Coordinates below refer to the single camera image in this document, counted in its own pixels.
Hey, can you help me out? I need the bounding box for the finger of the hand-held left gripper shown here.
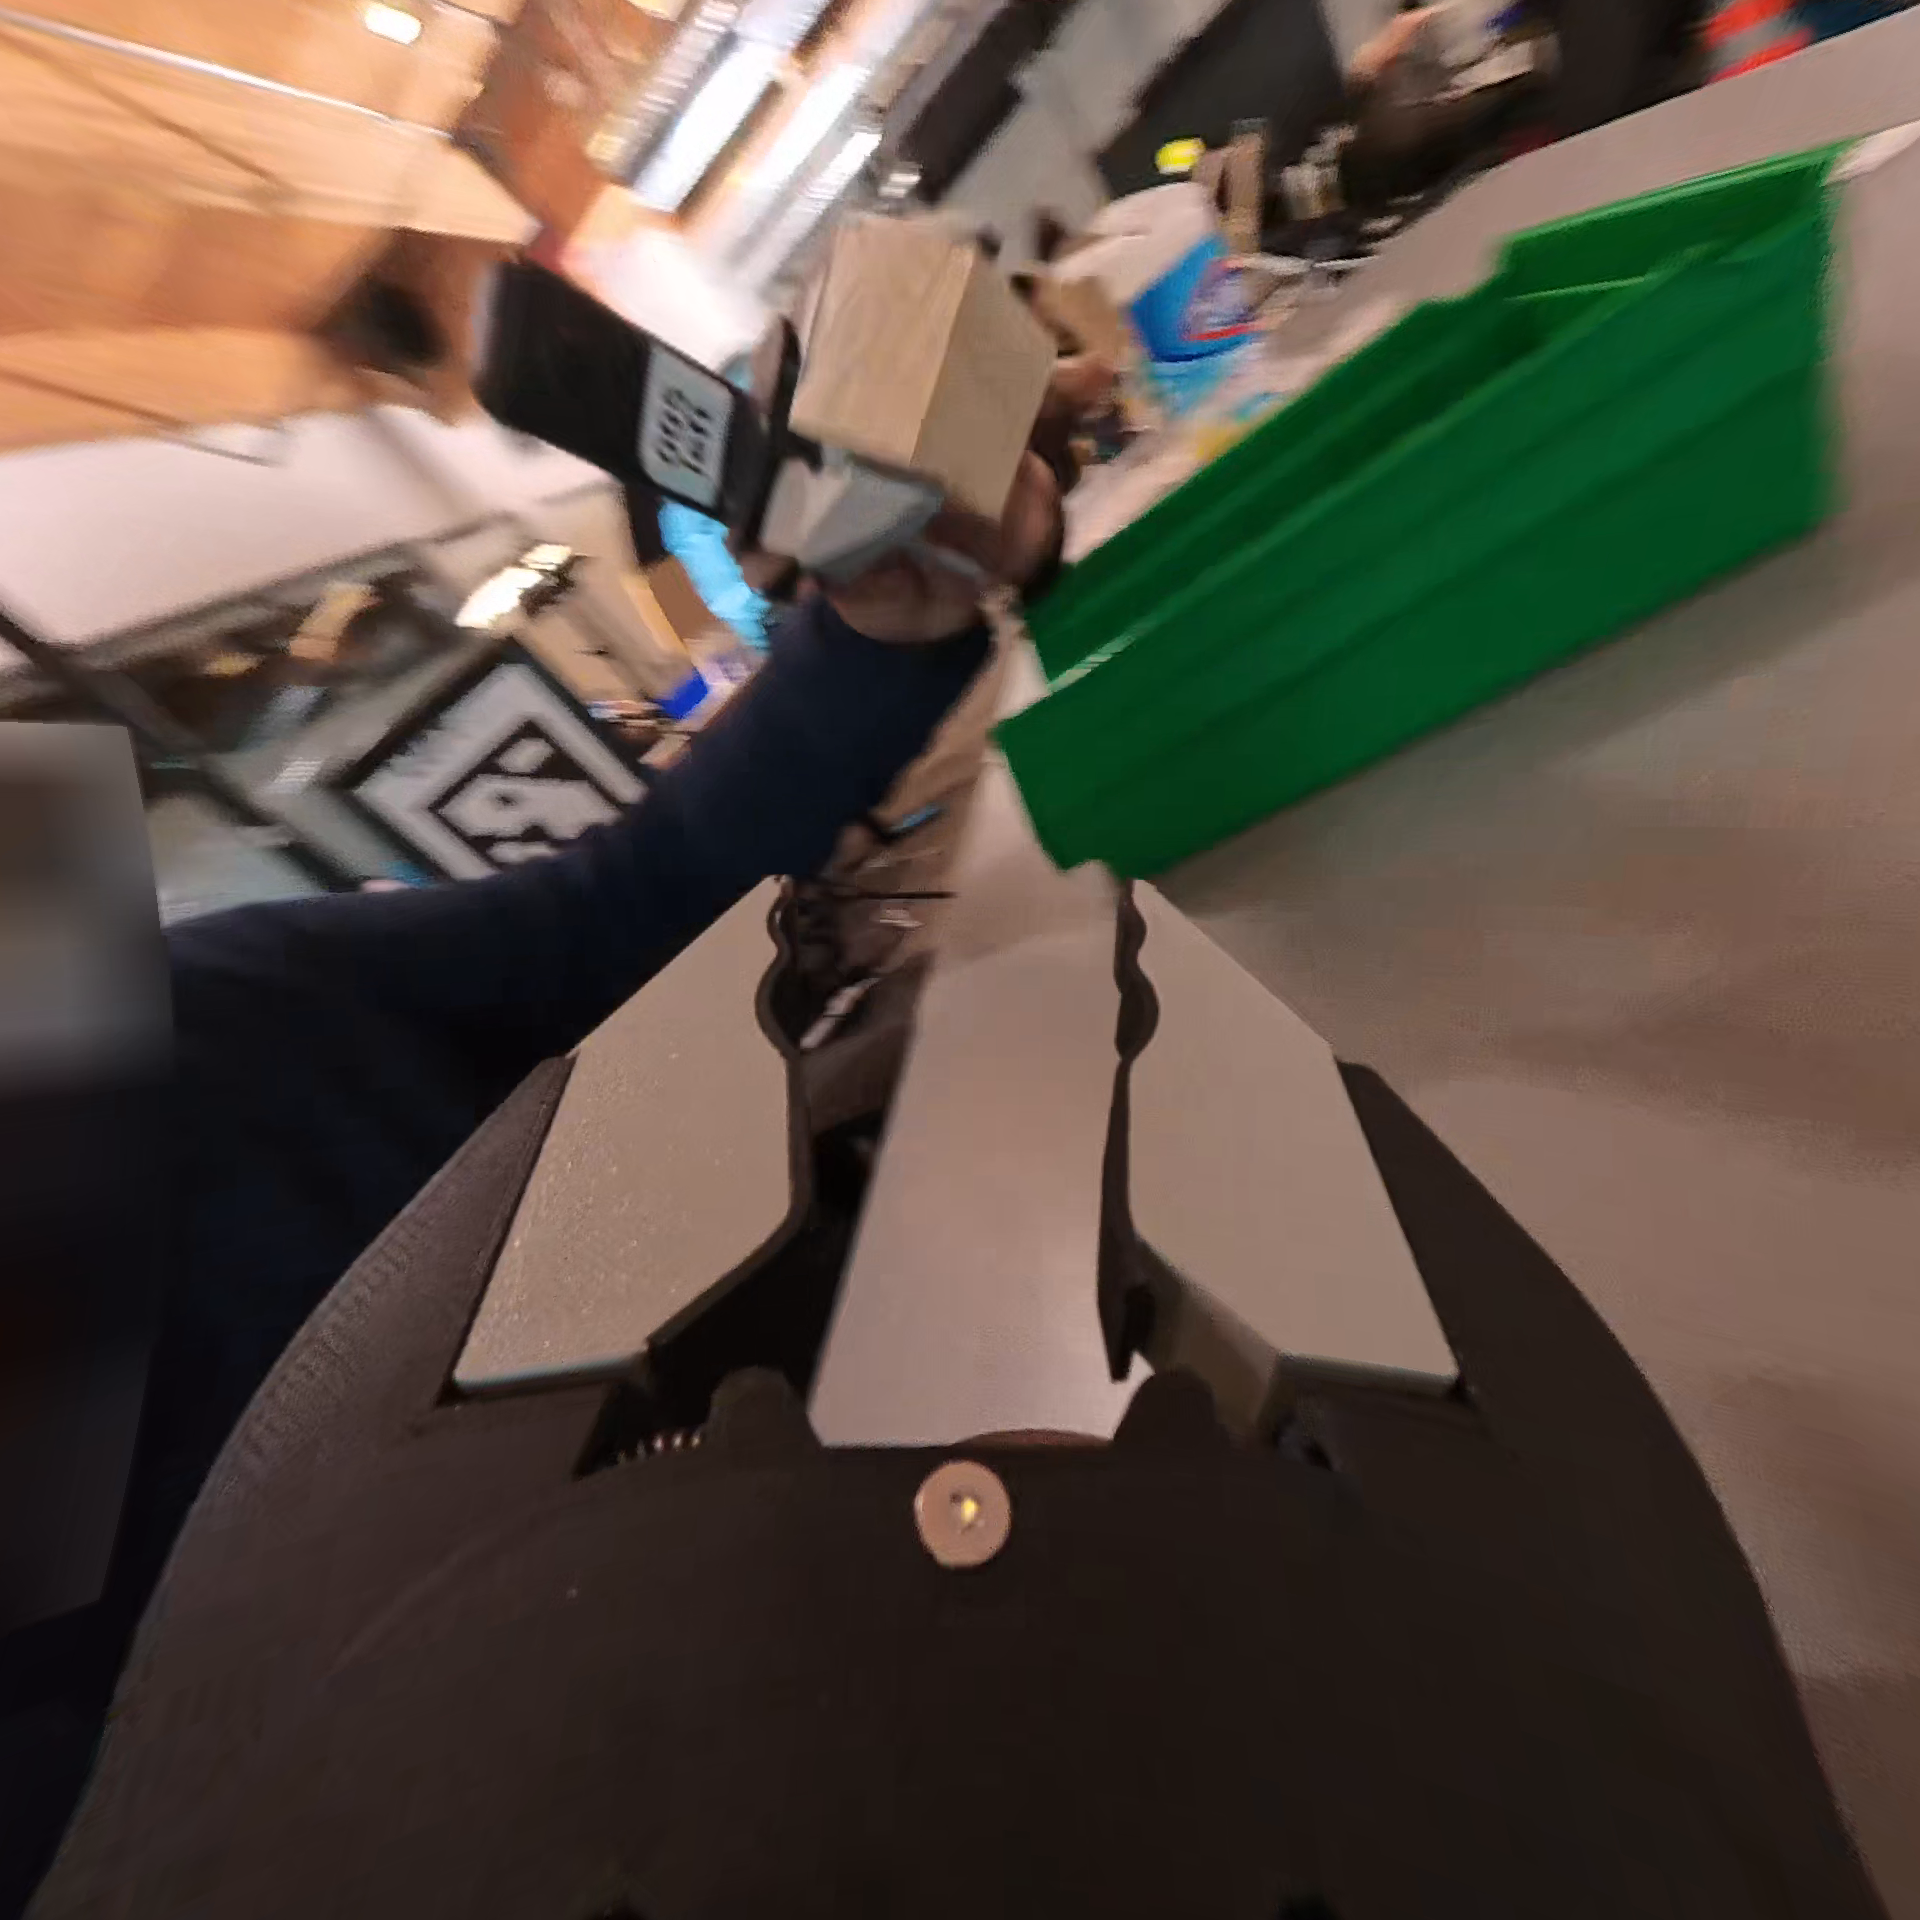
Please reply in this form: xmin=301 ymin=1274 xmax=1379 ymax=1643
xmin=748 ymin=441 xmax=950 ymax=589

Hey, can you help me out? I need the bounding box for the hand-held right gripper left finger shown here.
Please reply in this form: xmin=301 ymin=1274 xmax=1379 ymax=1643
xmin=451 ymin=881 xmax=818 ymax=1393

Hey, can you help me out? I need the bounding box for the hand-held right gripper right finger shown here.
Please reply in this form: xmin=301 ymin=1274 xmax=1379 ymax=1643
xmin=1098 ymin=881 xmax=1461 ymax=1437

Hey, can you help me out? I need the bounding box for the blue-striped wooden cube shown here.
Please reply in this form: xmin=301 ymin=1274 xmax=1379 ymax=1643
xmin=786 ymin=217 xmax=1058 ymax=522

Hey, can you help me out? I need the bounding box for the green plastic bin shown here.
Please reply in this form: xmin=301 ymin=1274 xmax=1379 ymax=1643
xmin=991 ymin=141 xmax=1845 ymax=875

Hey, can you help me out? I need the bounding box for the person's left forearm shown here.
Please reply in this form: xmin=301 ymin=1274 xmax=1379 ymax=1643
xmin=157 ymin=596 xmax=994 ymax=1081

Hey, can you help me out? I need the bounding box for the person's left hand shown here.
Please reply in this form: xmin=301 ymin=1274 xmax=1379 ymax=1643
xmin=830 ymin=449 xmax=1069 ymax=643

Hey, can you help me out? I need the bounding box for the disinfecting wipes canister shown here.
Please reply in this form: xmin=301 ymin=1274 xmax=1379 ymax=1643
xmin=1089 ymin=187 xmax=1285 ymax=429

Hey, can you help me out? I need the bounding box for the black-white patterned sign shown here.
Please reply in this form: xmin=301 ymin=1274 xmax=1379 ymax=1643
xmin=347 ymin=660 xmax=650 ymax=885

